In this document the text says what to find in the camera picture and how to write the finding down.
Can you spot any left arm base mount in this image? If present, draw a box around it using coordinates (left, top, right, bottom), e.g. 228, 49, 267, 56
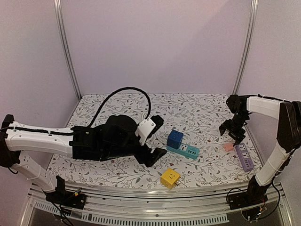
45, 187, 87, 210

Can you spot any right aluminium frame post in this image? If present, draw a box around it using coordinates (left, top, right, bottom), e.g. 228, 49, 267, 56
232, 0, 259, 95

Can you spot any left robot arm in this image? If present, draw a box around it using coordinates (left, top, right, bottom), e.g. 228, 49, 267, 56
0, 113, 166, 204

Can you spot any teal power strip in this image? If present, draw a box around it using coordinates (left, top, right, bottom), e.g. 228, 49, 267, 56
166, 144, 199, 160

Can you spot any floral table mat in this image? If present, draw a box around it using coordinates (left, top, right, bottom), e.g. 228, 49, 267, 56
48, 93, 261, 190

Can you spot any pink plug adapter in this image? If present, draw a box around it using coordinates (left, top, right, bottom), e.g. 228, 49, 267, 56
223, 143, 235, 152

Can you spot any yellow cube socket adapter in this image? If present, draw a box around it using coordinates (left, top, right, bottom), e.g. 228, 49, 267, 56
160, 168, 181, 189

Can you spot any aluminium front rail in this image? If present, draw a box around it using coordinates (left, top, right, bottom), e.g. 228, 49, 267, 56
19, 182, 301, 226

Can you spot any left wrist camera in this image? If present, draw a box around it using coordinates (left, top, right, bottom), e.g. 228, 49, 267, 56
135, 115, 164, 146

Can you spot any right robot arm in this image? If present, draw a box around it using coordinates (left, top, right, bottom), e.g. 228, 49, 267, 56
219, 94, 301, 205

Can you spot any purple power strip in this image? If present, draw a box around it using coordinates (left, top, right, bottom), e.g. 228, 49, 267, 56
235, 143, 254, 172

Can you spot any blue cube socket adapter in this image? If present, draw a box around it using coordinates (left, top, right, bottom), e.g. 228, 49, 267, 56
166, 129, 184, 150

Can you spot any left aluminium frame post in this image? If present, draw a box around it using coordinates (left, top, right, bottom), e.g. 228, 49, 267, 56
53, 0, 82, 100

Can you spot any aluminium frame post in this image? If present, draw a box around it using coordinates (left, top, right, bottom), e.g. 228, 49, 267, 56
232, 0, 259, 95
53, 0, 82, 100

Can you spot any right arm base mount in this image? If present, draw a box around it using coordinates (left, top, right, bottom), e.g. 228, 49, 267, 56
226, 188, 268, 210

